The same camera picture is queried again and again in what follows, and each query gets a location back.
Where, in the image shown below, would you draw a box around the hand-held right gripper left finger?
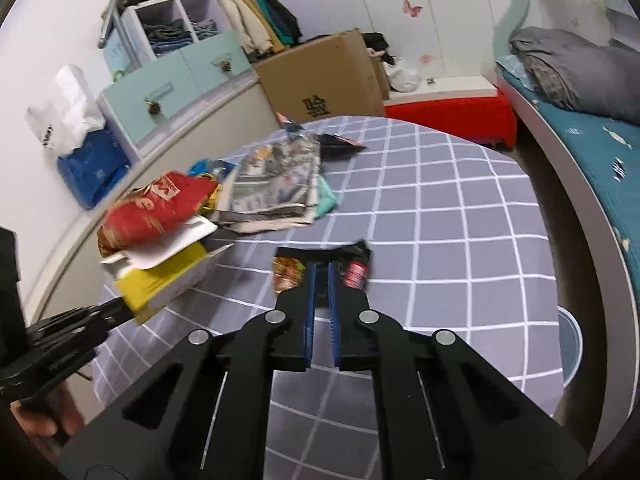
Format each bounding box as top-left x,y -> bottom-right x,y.
57,260 -> 319,480

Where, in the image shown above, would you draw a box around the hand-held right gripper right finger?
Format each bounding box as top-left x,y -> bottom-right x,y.
327,260 -> 589,480

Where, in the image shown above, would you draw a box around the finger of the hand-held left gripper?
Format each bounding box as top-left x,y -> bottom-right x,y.
0,347 -> 97,402
27,298 -> 135,357

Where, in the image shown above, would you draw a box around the black snack wrapper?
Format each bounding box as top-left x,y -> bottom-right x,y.
272,240 -> 374,307

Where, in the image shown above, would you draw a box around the yellow white carton box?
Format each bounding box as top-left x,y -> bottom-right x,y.
115,241 -> 234,324

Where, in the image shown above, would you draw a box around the person's left hand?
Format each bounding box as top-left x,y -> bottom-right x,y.
10,389 -> 84,449

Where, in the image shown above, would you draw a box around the teal wrapper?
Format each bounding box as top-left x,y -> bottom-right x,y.
314,175 -> 339,219

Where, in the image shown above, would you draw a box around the table with grey checked cloth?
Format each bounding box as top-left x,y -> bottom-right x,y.
92,116 -> 559,480

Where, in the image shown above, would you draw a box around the red brown paper bag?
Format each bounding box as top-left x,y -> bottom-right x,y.
97,172 -> 221,259

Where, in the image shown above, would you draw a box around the blue shopping bag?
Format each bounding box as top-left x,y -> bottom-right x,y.
56,127 -> 132,210

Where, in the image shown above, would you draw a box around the black red wrapper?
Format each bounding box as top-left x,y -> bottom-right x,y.
320,133 -> 367,162

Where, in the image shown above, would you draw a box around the small blue foil wrapper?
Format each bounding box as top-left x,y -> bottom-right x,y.
279,112 -> 312,137

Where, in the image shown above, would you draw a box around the white paper bag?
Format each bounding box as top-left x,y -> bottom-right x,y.
25,64 -> 106,157

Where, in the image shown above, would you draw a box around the red covered low bench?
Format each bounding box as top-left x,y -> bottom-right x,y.
382,76 -> 519,151

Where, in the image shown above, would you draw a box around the large cardboard box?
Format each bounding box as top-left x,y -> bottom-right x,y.
255,30 -> 387,124

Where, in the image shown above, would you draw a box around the white plastic bag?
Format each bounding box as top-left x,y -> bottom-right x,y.
387,62 -> 422,94

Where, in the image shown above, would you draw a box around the black clothes pile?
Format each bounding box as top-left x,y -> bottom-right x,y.
362,32 -> 397,67

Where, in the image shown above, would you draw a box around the purple stair shelf cabinet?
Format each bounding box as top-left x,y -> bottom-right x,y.
99,0 -> 252,162

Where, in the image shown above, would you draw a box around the green hanging jacket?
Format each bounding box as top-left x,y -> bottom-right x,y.
245,0 -> 296,46

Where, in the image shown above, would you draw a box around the grey folded clothes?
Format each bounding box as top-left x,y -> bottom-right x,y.
145,20 -> 194,54

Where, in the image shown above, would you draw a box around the striped blue pillow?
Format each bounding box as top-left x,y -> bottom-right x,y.
497,55 -> 542,104

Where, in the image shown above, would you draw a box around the cream hanging jacket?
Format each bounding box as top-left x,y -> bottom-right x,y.
209,0 -> 274,56

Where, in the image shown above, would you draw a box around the black hanging jacket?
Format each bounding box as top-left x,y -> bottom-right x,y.
255,0 -> 304,41

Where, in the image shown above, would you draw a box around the bed with teal mattress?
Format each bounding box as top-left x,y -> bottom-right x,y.
500,67 -> 640,283

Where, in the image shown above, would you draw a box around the metal handrail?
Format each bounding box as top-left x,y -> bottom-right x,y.
97,0 -> 139,51

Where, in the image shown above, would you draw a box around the grey quilt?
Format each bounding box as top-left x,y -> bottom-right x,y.
509,27 -> 640,127

